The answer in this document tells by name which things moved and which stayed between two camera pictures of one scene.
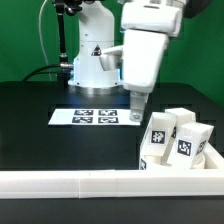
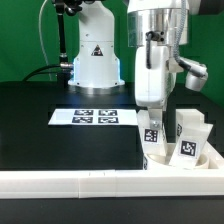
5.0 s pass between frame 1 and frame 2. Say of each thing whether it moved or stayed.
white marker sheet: stayed
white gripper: moved
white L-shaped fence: stayed
